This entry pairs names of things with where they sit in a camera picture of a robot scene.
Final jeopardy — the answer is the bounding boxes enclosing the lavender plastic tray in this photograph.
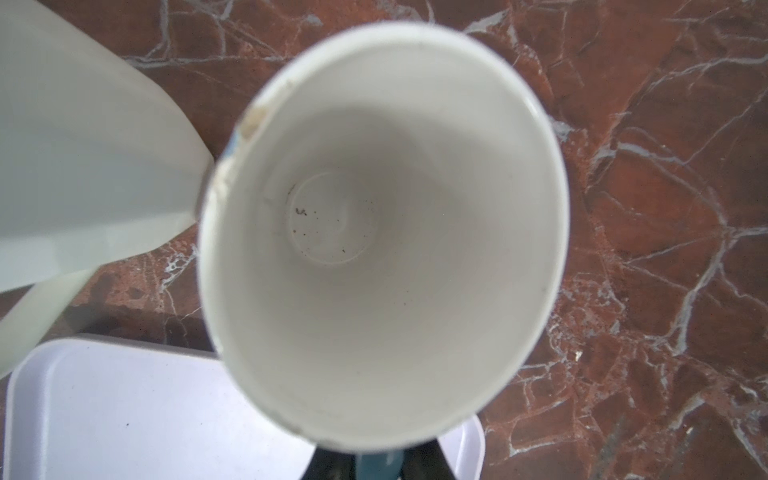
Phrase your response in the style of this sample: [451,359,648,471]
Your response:
[2,335,486,480]

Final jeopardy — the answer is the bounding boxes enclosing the white faceted mug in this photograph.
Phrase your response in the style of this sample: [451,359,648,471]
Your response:
[1,1,213,374]

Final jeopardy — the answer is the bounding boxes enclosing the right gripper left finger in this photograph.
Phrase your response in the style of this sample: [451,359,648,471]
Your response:
[301,447,356,480]

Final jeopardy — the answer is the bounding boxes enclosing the blue dotted square mug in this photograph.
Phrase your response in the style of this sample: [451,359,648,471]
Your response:
[198,21,570,479]

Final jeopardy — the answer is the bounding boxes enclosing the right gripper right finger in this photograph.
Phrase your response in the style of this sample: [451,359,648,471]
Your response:
[400,439,456,480]

